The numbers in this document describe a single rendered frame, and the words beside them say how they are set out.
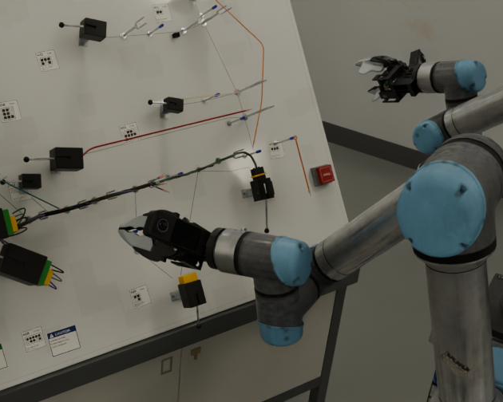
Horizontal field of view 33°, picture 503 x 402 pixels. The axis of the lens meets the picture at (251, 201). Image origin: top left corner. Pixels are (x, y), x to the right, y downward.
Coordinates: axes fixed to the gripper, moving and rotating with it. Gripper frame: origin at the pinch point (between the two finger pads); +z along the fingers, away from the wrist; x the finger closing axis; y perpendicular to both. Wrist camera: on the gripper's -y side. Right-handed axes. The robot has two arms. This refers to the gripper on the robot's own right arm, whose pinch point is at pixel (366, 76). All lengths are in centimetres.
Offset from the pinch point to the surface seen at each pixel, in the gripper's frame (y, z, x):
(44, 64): 54, 45, -43
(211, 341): 64, 33, 43
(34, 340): 101, 33, 4
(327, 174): 9.0, 22.1, 27.2
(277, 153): 16.1, 29.2, 14.3
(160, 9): 17, 43, -35
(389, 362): -11, 69, 146
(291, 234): 29, 24, 33
